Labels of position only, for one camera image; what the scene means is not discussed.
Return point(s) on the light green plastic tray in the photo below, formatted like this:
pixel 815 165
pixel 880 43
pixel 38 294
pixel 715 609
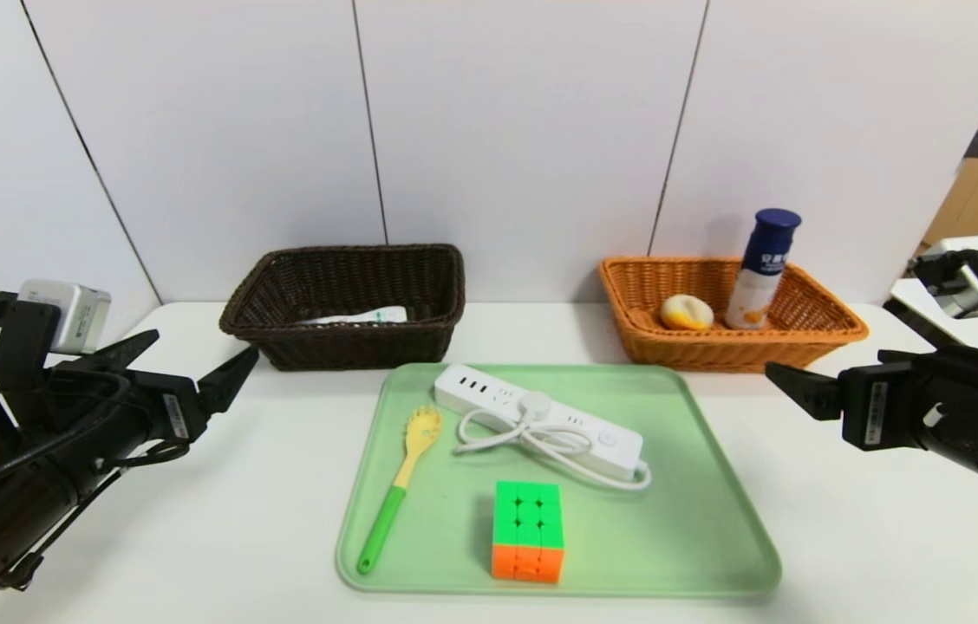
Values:
pixel 446 520

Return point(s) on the orange topped bread bun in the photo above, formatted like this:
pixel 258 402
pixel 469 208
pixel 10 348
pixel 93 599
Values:
pixel 687 314

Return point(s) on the white side table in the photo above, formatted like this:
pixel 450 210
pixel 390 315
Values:
pixel 931 321

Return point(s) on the green orange puzzle cube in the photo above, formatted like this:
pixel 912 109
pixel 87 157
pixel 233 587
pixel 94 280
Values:
pixel 528 530

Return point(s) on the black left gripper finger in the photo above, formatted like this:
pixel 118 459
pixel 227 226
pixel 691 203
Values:
pixel 120 351
pixel 227 386

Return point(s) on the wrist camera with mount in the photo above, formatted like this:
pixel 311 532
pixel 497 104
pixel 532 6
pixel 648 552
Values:
pixel 961 247
pixel 68 314

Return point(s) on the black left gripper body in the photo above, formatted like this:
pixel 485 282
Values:
pixel 172 414

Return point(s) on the yellow green pasta spoon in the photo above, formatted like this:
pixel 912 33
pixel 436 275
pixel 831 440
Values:
pixel 385 524

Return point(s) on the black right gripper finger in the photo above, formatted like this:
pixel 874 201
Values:
pixel 909 357
pixel 810 390

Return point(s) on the orange wicker basket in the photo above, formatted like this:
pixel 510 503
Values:
pixel 801 334

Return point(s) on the dark brown wicker basket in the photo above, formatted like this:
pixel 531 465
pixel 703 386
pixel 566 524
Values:
pixel 342 347

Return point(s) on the white bottle with blue cap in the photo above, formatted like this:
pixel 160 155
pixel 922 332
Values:
pixel 758 277

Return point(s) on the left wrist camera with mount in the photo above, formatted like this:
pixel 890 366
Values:
pixel 68 314

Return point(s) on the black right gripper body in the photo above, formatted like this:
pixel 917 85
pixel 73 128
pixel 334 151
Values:
pixel 873 405

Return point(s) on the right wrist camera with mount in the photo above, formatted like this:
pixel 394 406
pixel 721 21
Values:
pixel 961 247

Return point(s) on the white tube with clear cap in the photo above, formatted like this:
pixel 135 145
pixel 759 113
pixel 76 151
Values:
pixel 359 315

